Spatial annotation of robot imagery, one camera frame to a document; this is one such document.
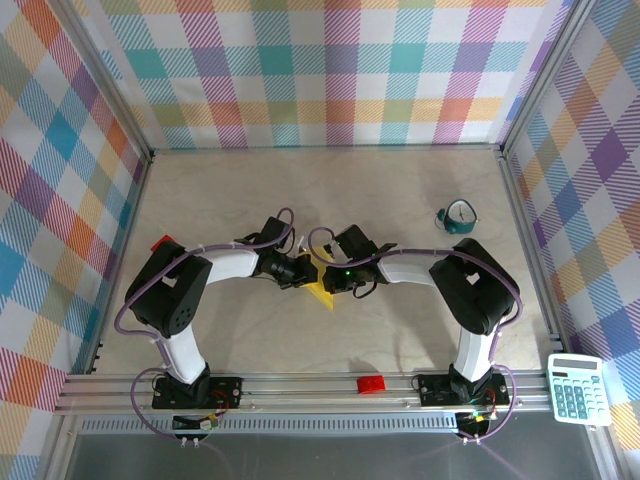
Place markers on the yellow paper sheet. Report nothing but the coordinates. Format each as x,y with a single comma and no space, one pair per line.
325,295

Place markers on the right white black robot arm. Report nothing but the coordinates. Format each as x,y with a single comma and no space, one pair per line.
475,290

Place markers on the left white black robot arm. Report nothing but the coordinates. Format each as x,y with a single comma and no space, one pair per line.
185,345

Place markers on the red toy block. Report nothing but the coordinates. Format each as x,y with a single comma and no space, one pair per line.
160,243
371,384

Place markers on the wide slotted aluminium beam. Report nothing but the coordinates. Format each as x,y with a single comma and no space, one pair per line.
300,395

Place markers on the teal alarm clock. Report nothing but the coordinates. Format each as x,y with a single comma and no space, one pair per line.
460,215

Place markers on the small electronics module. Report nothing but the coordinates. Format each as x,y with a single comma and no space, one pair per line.
197,424
477,419

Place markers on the white calculator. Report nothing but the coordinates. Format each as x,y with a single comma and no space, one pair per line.
579,390

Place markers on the aluminium frame rail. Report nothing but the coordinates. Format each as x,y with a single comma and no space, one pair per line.
120,260
325,148
532,260

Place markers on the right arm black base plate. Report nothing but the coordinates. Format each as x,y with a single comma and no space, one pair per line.
435,390

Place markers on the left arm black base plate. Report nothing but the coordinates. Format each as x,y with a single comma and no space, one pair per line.
227,392

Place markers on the aluminium frame post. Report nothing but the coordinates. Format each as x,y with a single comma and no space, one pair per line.
547,80
105,85

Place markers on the aluminium frame leg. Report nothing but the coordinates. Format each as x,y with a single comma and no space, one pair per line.
607,452
57,450

